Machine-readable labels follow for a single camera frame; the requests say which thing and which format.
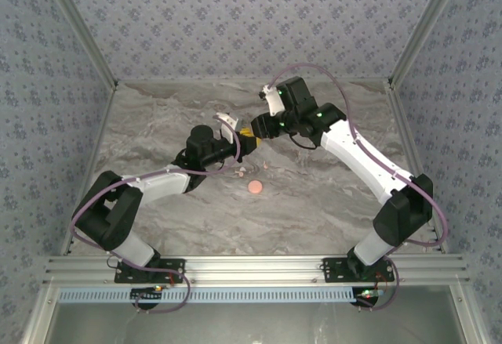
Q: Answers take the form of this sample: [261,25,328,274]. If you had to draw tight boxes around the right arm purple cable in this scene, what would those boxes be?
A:
[267,62,449,312]

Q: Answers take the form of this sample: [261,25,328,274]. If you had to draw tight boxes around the small circuit board with LED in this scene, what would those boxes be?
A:
[130,285,164,302]
[354,286,382,306]

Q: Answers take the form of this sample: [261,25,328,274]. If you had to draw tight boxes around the light blue slotted cable duct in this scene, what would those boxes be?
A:
[57,286,360,304]

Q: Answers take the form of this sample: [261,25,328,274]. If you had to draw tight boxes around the aluminium corner post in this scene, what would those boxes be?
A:
[38,0,119,89]
[387,0,468,87]

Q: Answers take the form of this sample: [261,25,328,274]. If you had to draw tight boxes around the aluminium lower frame bar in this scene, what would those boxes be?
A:
[449,283,492,344]
[21,283,60,344]

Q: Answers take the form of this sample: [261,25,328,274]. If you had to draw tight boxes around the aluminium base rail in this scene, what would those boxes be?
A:
[42,253,471,284]

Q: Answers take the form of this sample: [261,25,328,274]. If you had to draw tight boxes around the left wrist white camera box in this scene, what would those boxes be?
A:
[214,112,241,145]

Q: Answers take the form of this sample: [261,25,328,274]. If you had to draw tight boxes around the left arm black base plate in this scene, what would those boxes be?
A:
[114,258,187,284]

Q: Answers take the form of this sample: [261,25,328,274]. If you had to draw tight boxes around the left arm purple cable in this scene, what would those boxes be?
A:
[69,118,242,315]

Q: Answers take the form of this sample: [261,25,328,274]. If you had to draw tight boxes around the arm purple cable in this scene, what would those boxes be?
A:
[69,118,242,315]
[267,62,449,312]

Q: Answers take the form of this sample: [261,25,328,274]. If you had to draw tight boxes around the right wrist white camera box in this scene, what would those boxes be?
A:
[257,84,286,118]

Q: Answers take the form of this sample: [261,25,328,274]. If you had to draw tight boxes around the aluminium table side rail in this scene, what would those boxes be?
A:
[385,81,449,254]

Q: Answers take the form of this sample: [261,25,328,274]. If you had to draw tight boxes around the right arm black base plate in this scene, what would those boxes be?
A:
[322,257,395,284]

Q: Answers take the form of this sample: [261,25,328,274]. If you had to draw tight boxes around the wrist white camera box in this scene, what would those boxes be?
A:
[257,84,286,118]
[214,112,241,145]

